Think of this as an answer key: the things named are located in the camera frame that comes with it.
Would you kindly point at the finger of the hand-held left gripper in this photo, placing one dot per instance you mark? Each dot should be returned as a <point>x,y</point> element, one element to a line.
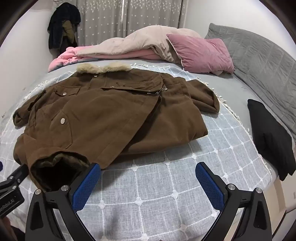
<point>16,175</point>

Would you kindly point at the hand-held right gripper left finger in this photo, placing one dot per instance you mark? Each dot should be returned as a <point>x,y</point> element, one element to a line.
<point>86,185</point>

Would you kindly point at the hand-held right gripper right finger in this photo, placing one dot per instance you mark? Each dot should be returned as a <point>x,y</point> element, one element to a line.
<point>209,185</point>

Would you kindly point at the brown fur-collared coat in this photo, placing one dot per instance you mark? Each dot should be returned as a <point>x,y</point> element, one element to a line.
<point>101,118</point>

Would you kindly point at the dark hanging clothes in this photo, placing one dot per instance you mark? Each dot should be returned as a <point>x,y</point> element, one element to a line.
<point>62,25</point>

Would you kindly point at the white grid-patterned blanket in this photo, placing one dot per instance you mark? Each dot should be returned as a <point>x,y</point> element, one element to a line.
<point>161,176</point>

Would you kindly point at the black folded garment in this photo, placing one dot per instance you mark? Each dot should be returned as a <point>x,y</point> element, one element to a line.
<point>271,136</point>

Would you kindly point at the grey bed sheet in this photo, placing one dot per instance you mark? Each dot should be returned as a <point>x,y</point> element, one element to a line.
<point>233,92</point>

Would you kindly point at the pink pillow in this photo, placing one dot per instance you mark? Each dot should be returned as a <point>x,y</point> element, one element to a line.
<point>201,54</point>

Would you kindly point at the grey quilted headboard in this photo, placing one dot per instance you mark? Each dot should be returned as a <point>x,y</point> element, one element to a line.
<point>261,64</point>

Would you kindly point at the pink and beige duvet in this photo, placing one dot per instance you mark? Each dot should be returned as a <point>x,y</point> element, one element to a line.
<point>120,47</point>

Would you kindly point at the grey star-patterned curtain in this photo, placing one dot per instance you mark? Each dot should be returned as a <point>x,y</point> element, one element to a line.
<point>129,19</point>

